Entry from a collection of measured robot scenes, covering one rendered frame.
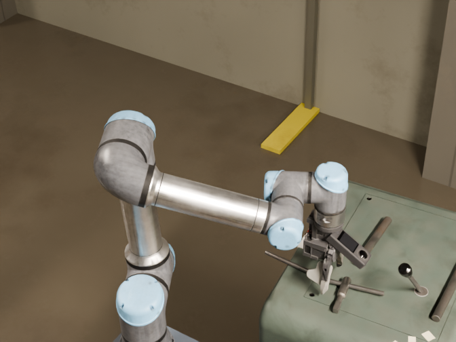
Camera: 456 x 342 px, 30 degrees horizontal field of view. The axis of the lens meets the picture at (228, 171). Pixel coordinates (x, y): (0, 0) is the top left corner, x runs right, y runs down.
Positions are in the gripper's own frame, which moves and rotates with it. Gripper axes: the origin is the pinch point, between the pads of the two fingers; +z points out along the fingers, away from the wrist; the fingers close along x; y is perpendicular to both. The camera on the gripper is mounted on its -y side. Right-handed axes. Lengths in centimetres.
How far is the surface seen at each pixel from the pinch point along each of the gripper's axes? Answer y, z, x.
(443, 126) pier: 19, 93, -203
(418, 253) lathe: -16.1, 2.3, -20.8
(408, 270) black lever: -18.8, -12.0, 0.3
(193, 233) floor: 113, 128, -113
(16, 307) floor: 162, 128, -36
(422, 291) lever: -21.4, 1.5, -7.3
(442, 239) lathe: -20.3, 2.4, -28.9
